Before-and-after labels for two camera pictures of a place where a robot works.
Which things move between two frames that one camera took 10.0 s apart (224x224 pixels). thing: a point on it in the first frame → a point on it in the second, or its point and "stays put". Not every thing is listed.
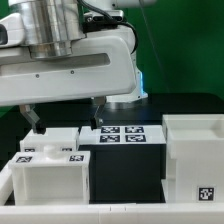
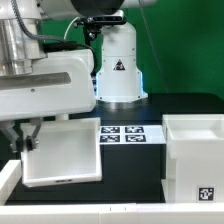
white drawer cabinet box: x=194 y=147 stays put
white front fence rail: x=129 y=213 stays put
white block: x=51 y=177 → x=69 y=152
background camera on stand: x=95 y=16 stays put
